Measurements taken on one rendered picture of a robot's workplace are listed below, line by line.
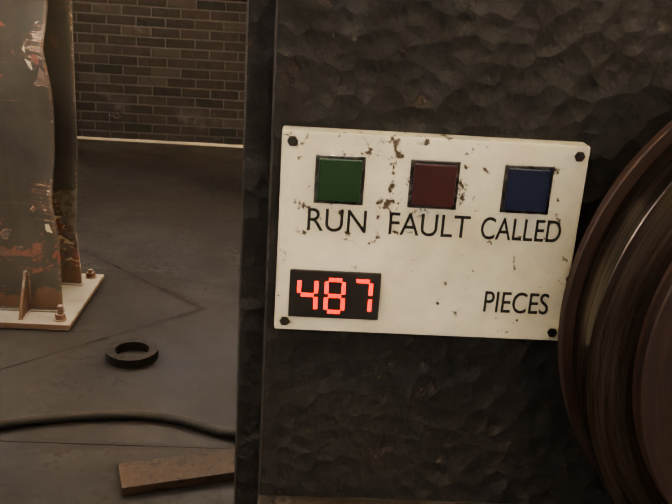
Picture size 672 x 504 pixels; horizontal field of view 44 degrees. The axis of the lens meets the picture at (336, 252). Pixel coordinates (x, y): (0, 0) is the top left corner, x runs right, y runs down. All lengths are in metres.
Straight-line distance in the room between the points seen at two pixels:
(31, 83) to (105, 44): 3.61
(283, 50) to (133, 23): 6.10
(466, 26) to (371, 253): 0.21
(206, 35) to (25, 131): 3.57
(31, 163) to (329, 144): 2.68
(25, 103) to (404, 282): 2.66
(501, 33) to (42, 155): 2.72
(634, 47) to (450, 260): 0.23
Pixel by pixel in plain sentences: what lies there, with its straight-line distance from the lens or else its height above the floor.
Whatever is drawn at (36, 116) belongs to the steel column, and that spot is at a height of 0.80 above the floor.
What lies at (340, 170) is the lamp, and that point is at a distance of 0.70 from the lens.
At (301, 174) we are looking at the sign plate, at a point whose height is 1.20.
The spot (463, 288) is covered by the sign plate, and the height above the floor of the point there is 1.11.
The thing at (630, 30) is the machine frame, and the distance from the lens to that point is 0.75.
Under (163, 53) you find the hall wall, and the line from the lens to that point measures 6.77.
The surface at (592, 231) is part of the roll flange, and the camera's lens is 0.68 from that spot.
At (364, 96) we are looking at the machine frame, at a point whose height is 1.27.
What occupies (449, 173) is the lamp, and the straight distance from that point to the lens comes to 0.71.
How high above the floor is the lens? 1.36
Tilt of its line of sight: 18 degrees down
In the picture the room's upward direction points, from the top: 4 degrees clockwise
